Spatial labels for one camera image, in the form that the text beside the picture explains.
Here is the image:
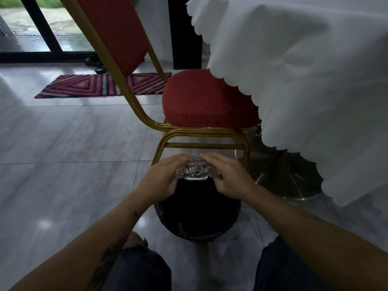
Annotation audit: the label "person's left hand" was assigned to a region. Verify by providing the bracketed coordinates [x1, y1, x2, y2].
[134, 154, 191, 205]

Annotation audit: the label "person's right hand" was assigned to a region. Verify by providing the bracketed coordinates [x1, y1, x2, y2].
[199, 153, 258, 201]

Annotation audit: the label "clear cut glass ashtray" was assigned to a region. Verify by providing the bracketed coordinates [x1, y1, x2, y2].
[176, 155, 222, 181]

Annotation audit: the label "person's right forearm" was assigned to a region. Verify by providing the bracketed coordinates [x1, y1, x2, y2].
[241, 185, 388, 291]

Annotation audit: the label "person's left forearm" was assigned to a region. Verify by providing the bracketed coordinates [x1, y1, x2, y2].
[9, 189, 152, 291]

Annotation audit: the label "black trash bin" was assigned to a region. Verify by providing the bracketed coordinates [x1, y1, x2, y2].
[154, 178, 242, 242]

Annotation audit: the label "silver metal table base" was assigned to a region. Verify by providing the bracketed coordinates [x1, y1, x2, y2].
[235, 125, 324, 200]

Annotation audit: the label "person's dark denim shorts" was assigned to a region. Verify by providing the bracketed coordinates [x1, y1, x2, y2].
[101, 232, 331, 291]

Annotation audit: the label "red striped patterned rug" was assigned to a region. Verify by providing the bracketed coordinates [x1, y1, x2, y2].
[34, 73, 172, 99]

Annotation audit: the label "white scalloped tablecloth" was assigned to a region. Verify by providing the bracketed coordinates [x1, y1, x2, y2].
[186, 0, 388, 207]

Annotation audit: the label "dark sandals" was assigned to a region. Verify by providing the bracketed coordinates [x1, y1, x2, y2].
[84, 54, 107, 74]

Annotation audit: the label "red banquet chair gold frame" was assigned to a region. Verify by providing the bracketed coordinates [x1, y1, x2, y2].
[58, 0, 262, 176]

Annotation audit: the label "black door frame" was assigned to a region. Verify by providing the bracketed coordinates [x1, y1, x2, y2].
[0, 0, 95, 64]

